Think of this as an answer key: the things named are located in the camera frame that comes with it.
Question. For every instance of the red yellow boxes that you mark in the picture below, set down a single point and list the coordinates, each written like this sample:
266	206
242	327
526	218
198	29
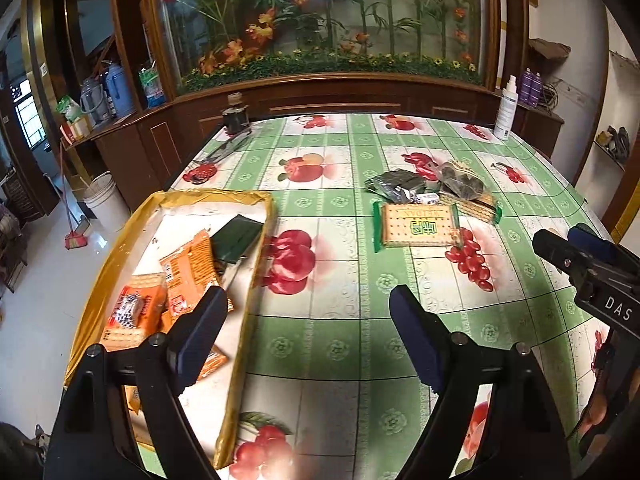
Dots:
79	127

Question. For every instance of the dark grey snack packet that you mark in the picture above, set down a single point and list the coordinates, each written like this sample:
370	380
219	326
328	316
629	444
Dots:
395	185

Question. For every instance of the green checked fruit tablecloth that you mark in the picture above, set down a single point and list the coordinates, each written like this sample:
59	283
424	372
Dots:
350	310

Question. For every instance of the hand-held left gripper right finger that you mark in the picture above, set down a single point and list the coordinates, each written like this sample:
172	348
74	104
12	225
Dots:
417	337

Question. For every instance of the green white packet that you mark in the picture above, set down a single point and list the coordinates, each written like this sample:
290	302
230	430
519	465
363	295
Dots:
67	108

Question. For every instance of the tools on wall shelf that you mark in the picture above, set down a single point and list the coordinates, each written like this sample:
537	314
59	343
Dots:
617	141

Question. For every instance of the dark striped cracker packet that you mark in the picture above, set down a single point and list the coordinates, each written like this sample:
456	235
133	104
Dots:
482	208

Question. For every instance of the grey water jug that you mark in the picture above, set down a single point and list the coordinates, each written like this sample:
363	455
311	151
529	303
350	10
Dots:
92	101

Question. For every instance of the green edged cracker packet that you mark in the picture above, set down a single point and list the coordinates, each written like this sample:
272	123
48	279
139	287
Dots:
417	227

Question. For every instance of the yellow cardboard tray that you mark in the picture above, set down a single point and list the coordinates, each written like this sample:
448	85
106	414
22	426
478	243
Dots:
160	215

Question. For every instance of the red broom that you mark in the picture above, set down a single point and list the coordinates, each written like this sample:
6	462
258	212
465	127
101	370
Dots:
76	240

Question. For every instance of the small blue white candy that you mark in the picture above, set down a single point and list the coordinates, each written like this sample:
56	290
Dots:
127	310

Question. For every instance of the glass tank with fake plants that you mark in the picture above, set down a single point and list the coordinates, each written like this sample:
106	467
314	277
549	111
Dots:
320	15

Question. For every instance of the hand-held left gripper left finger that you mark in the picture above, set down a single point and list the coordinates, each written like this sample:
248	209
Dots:
197	332

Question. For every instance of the orange cracker packet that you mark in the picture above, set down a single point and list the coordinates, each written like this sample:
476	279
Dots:
145	285

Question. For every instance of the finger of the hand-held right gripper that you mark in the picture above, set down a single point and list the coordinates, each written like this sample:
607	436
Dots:
595	247
557	255

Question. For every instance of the blue thermos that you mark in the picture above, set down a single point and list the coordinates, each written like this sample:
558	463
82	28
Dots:
120	89

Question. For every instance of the clear bag of dark snacks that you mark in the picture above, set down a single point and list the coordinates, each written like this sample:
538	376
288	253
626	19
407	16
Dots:
460	182

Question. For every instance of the fly swatter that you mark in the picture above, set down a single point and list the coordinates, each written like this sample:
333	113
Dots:
205	167

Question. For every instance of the white plastic bucket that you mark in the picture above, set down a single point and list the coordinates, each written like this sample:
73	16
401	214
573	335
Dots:
106	202

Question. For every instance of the white spray bottle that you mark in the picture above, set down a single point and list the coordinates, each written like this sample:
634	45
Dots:
505	112

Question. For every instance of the green plastic bag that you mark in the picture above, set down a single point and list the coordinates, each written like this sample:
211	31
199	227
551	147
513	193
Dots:
151	82

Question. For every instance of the purple bottle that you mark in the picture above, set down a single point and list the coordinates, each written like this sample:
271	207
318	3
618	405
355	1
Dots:
536	90
526	87

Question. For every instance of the dark green packet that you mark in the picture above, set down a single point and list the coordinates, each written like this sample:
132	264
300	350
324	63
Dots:
237	240

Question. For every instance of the orange yellow snack packet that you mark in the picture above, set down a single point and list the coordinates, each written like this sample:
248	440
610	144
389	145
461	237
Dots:
212	362

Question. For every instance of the wooden cabinet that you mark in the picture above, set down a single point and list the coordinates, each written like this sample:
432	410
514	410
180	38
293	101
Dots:
340	97

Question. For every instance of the dark jar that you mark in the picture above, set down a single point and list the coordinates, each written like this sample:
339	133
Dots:
235	117

